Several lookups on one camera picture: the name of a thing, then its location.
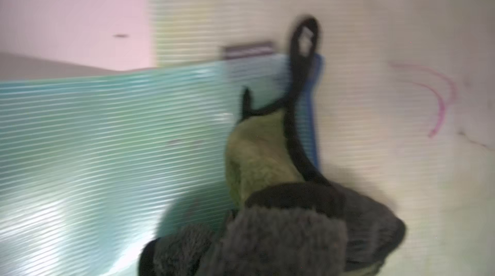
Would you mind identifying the large teal document bag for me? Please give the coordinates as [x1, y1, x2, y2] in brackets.
[0, 53, 324, 276]

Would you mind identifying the green and grey cleaning cloth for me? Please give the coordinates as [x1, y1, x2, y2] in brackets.
[138, 15, 407, 275]

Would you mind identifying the pale green document bag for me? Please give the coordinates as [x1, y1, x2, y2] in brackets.
[150, 0, 494, 275]

